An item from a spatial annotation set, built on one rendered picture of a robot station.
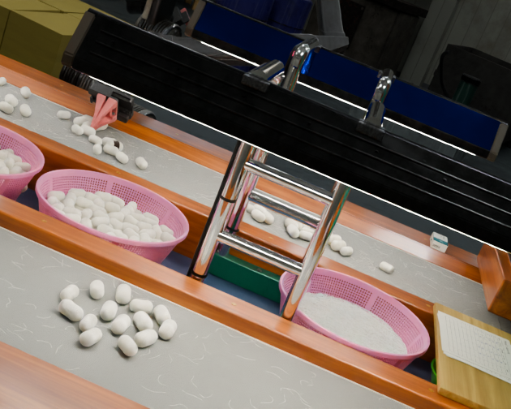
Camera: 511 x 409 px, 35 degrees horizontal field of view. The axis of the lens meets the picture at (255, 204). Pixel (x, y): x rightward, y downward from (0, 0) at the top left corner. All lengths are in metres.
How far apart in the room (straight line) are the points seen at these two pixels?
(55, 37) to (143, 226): 3.01
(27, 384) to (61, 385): 0.04
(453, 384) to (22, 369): 0.64
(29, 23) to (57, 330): 3.50
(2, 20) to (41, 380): 3.75
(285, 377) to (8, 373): 0.40
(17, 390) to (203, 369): 0.28
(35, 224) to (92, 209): 0.20
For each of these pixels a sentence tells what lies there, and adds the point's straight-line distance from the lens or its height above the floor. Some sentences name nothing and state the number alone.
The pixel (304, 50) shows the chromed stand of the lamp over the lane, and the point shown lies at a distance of 1.41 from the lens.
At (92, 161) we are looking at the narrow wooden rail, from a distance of 1.58.
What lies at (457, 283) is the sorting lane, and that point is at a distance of 1.81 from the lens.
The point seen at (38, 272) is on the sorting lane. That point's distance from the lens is 1.18.
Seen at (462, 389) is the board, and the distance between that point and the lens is 1.27.
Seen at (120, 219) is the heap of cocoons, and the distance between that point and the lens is 1.44.
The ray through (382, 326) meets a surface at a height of 0.73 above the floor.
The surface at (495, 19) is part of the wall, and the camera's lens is 11.24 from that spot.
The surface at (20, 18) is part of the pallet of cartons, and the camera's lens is 4.51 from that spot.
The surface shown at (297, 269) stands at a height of 0.84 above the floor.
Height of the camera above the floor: 1.29
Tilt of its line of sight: 18 degrees down
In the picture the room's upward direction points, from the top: 22 degrees clockwise
